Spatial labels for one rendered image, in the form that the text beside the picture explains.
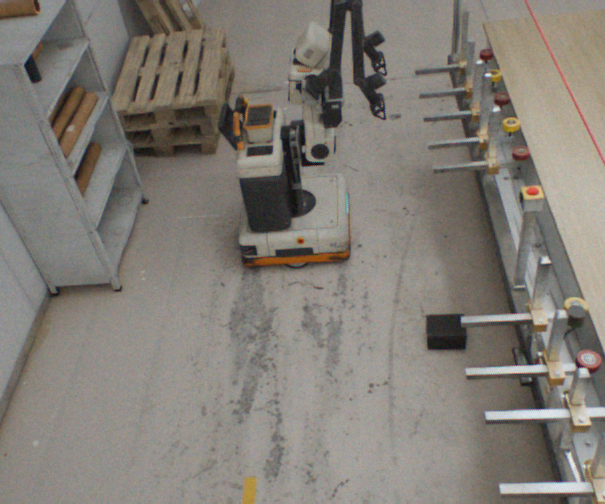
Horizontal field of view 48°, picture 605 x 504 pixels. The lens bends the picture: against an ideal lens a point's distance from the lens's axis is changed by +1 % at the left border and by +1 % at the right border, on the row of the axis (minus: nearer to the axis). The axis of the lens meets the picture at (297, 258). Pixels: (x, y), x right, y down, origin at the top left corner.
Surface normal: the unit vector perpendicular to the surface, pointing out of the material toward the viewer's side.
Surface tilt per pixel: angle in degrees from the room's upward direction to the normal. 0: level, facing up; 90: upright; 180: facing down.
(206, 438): 0
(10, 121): 90
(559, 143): 0
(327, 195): 0
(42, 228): 90
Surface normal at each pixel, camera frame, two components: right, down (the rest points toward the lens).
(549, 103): -0.12, -0.72
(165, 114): 0.03, 0.69
